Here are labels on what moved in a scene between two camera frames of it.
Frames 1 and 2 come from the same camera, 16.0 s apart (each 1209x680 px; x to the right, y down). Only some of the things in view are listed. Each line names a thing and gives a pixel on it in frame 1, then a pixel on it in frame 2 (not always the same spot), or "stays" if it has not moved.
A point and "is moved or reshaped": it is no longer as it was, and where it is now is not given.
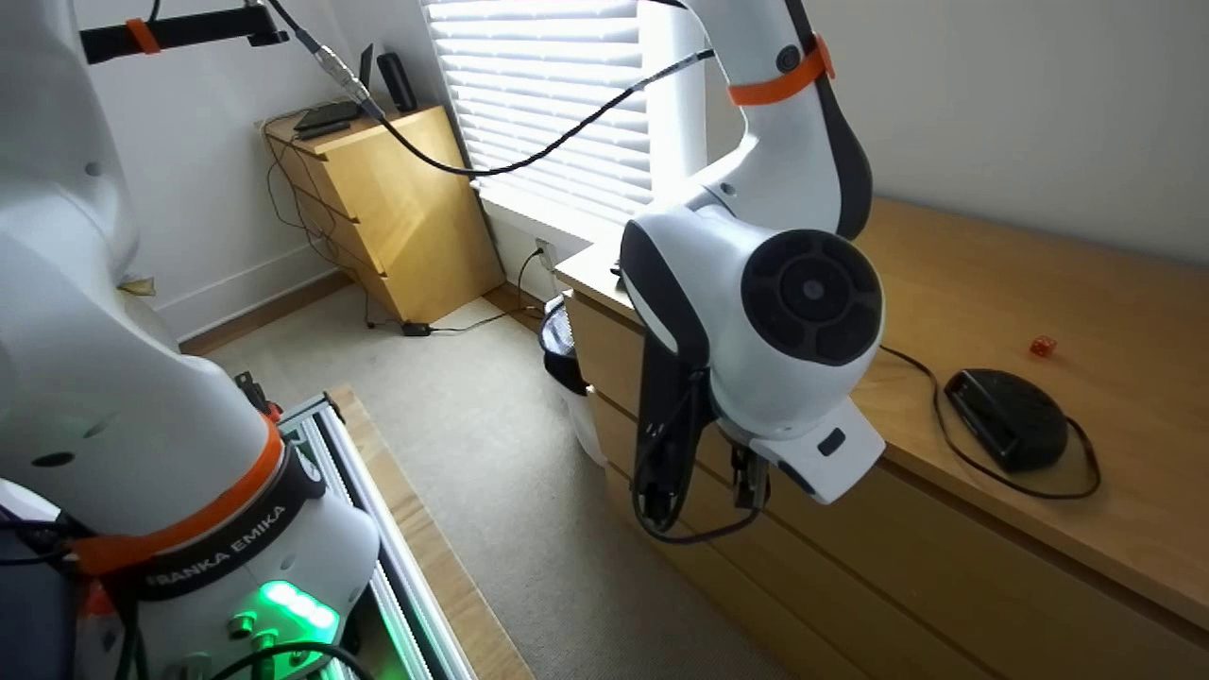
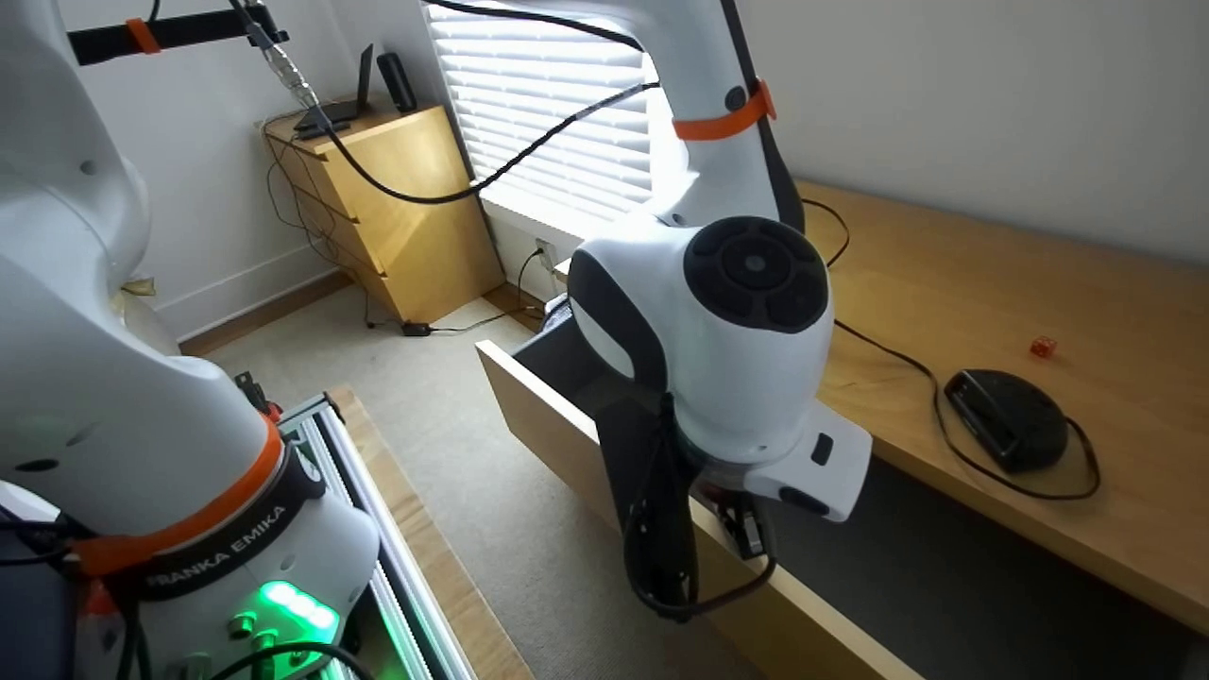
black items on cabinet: (325, 120) stays
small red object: (1040, 348) stays
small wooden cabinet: (396, 193) stays
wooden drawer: (952, 521) is moved or reshaped
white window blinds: (524, 73) stays
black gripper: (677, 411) to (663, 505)
